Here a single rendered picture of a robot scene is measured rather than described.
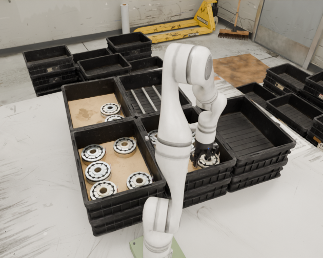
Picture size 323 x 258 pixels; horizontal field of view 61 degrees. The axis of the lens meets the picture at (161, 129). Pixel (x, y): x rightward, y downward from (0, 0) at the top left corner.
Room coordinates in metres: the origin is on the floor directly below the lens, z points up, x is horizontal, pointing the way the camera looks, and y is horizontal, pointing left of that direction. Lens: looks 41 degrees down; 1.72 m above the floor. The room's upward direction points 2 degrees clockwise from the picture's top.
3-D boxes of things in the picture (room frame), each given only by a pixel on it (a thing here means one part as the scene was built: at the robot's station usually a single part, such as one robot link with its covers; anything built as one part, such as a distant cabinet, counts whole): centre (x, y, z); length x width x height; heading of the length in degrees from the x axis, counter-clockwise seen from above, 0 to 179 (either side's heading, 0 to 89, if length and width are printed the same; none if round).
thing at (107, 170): (0.73, 0.25, 0.86); 0.10 x 0.10 x 0.01
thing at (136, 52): (2.71, 0.36, 0.37); 0.40 x 0.30 x 0.45; 119
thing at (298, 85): (2.26, -1.20, 0.31); 0.40 x 0.30 x 0.34; 29
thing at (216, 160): (0.79, -0.20, 0.88); 0.10 x 0.10 x 0.01
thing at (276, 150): (0.98, -0.37, 0.92); 0.40 x 0.30 x 0.02; 22
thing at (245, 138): (0.98, -0.37, 0.87); 0.40 x 0.30 x 0.11; 22
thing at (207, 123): (0.78, -0.18, 1.14); 0.09 x 0.07 x 0.15; 61
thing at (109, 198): (0.76, 0.18, 0.92); 0.40 x 0.30 x 0.02; 22
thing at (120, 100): (1.13, 0.33, 0.87); 0.40 x 0.30 x 0.11; 22
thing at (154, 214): (0.43, 0.00, 0.99); 0.09 x 0.09 x 0.17; 82
